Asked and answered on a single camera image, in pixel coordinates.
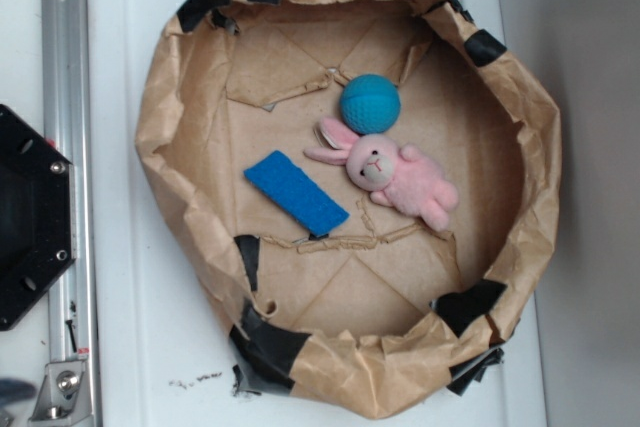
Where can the aluminium extrusion rail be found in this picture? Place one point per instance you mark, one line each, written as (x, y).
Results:
(73, 323)

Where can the blue rectangular sponge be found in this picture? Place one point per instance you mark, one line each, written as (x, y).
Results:
(287, 185)

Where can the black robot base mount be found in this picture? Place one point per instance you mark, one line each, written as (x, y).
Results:
(36, 224)

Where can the blue dimpled ball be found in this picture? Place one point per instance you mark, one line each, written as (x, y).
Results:
(370, 104)

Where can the metal corner bracket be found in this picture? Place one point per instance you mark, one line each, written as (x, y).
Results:
(64, 397)

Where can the pink plush bunny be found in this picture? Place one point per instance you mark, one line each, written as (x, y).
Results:
(402, 177)

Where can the brown paper bag bin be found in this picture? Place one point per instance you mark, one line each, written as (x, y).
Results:
(383, 311)

